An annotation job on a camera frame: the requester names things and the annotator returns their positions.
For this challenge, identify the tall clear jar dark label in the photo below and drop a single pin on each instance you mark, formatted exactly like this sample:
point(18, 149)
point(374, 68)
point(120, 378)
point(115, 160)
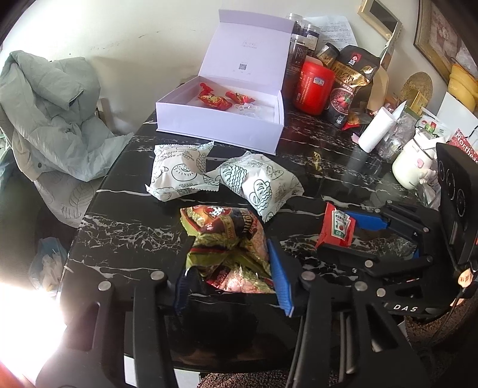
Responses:
point(297, 63)

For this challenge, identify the red ketchup packet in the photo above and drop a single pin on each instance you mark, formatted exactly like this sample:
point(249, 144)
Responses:
point(336, 224)

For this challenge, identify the clear plastic bag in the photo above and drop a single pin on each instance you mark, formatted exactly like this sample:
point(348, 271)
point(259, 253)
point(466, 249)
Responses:
point(396, 138)

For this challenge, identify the white paper bag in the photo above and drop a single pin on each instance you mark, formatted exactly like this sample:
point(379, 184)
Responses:
point(455, 112)

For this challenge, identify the leaf patterned chair cushion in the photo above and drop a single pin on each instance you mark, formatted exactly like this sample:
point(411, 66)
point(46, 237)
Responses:
point(63, 197)

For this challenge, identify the small red chili packet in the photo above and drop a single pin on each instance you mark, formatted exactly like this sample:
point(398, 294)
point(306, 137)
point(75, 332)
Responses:
point(351, 122)

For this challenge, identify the blue white plastic bag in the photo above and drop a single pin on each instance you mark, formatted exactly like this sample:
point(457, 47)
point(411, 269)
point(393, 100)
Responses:
point(46, 265)

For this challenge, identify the white ceramic mug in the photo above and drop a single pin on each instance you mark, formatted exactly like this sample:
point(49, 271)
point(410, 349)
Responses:
point(412, 164)

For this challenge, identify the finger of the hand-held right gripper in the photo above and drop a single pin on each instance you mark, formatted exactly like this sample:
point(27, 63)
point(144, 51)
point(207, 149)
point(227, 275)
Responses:
point(354, 257)
point(369, 221)

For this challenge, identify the printed white paper sheet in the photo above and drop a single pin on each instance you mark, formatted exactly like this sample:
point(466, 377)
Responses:
point(338, 30)

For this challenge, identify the small red candy wrapper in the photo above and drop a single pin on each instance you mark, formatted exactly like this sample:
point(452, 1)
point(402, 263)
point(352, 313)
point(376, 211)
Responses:
point(239, 97)

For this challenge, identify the gold picture frame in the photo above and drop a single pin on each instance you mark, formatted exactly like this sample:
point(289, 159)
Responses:
point(379, 15)

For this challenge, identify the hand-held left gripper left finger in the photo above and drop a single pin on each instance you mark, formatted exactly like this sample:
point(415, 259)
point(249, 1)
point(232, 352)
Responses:
point(181, 289)

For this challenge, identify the clear plastic wrappers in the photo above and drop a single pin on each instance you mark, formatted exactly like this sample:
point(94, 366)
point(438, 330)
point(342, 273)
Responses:
point(250, 110)

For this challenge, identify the red printed card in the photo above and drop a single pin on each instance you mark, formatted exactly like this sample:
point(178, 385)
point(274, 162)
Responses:
point(465, 143)

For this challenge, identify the small yellow green packet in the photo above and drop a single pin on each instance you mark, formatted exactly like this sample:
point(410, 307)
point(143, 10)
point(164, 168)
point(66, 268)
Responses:
point(418, 102)

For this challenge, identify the kraft paper bag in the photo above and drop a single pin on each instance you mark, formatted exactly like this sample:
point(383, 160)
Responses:
point(378, 89)

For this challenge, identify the small gold foil wrapper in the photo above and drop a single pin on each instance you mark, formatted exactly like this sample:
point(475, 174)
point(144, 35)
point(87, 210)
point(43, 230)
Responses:
point(317, 161)

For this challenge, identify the red printed snack packet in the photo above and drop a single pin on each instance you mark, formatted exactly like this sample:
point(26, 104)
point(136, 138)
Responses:
point(213, 99)

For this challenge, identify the clear jar with golden contents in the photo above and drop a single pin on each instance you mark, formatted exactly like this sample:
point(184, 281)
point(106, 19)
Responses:
point(328, 54)

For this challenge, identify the gold red snack bag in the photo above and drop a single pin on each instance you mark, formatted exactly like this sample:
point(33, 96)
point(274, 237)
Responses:
point(224, 238)

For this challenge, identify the white green printed packet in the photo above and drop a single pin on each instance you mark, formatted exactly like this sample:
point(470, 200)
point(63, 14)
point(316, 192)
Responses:
point(431, 125)

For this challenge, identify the pale green puffer jacket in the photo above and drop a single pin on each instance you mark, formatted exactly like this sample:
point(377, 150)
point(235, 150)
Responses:
point(48, 112)

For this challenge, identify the rolled white paper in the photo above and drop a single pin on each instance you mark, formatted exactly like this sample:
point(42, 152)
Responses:
point(377, 130)

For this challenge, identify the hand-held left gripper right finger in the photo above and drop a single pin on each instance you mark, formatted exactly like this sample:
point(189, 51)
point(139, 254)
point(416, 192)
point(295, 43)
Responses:
point(280, 276)

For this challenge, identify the red plastic canister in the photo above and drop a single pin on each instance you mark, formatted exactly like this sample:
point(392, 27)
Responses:
point(312, 87)

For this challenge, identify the round gold woven mat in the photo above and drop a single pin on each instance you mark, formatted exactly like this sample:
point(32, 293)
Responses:
point(418, 87)

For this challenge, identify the stack of yellow bowls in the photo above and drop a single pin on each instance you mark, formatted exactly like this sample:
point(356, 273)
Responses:
point(463, 85)

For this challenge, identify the clear jar with purple label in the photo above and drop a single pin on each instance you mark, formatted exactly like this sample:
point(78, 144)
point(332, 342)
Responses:
point(310, 30)

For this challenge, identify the clear jar with dried flowers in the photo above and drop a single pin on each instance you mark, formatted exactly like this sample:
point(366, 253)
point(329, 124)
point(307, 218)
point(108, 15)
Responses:
point(294, 22)

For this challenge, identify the black gold oat bag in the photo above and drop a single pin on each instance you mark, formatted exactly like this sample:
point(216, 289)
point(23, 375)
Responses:
point(354, 67)

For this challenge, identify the ornate floral picture frame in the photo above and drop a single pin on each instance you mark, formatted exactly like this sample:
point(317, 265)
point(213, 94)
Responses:
point(440, 30)

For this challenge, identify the white gift box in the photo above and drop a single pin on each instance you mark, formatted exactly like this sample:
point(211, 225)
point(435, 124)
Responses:
point(242, 48)

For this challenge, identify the white printed bread packet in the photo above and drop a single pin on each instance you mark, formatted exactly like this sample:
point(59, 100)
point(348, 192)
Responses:
point(179, 171)
point(257, 182)

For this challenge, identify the instant food cup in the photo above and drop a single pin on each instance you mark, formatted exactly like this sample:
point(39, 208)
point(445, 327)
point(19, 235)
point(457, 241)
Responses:
point(340, 106)

